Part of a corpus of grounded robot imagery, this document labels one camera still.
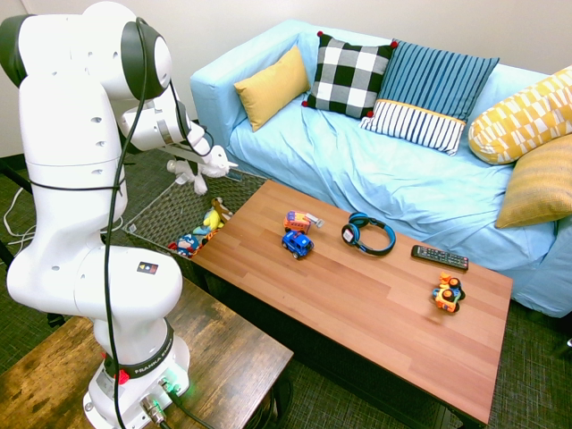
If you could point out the blue striped pillow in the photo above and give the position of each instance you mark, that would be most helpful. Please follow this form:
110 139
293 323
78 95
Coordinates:
429 89

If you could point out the yellow plush toy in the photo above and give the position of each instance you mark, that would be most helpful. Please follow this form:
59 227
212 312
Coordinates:
212 220

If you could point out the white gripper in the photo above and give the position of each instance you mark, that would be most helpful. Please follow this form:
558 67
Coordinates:
196 140

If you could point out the blue toy car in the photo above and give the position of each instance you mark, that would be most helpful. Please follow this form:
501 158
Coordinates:
297 243

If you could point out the light blue sofa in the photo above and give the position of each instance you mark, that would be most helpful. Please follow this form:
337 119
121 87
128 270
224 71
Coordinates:
402 179

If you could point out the orange yellow toy vehicle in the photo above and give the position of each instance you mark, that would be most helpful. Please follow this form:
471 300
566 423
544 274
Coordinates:
447 297

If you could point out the black white checkered pillow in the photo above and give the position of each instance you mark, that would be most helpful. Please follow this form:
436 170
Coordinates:
348 73

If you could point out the plain yellow pillow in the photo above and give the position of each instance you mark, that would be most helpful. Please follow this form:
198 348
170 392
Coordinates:
272 87

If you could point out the black remote control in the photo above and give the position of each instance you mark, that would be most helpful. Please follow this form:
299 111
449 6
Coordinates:
440 258

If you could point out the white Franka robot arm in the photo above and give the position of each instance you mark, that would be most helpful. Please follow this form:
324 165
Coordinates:
67 134

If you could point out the rustic wooden side table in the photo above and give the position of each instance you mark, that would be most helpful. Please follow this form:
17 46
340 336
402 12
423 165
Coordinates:
223 348

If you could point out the white stuffed animal toy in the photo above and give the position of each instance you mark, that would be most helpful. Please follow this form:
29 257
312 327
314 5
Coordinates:
217 162

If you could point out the yellow white patterned bolster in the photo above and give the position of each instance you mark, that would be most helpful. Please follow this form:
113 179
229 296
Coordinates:
518 120

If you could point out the Captain America plush toy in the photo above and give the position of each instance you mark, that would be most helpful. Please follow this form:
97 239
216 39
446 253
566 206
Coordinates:
187 245

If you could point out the orange toy truck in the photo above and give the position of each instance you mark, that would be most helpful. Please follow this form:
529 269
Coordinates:
298 221

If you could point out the brown plush toy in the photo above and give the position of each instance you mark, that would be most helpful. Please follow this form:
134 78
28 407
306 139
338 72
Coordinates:
220 206

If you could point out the blue black headphones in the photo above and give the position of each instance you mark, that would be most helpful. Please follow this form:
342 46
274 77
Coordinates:
350 233

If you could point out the yellow striped pillow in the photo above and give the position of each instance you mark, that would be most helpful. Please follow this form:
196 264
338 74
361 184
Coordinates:
540 183

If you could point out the dark woven basket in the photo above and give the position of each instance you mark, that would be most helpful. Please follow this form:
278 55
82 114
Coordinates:
165 214

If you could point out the wooden coffee table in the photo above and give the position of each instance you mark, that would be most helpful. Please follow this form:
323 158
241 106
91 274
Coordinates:
313 344

